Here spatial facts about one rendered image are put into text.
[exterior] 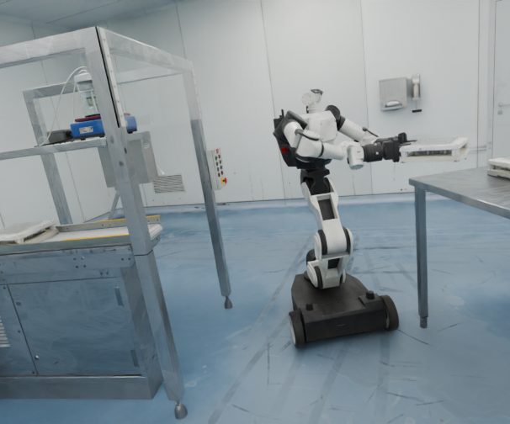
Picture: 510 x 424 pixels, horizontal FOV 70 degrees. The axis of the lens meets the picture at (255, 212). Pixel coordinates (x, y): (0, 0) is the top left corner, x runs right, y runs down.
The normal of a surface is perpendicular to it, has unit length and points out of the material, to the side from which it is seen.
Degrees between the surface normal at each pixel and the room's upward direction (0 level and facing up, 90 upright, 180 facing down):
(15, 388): 90
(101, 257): 90
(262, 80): 90
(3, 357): 90
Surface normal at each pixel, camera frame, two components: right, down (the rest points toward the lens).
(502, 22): -0.33, 0.29
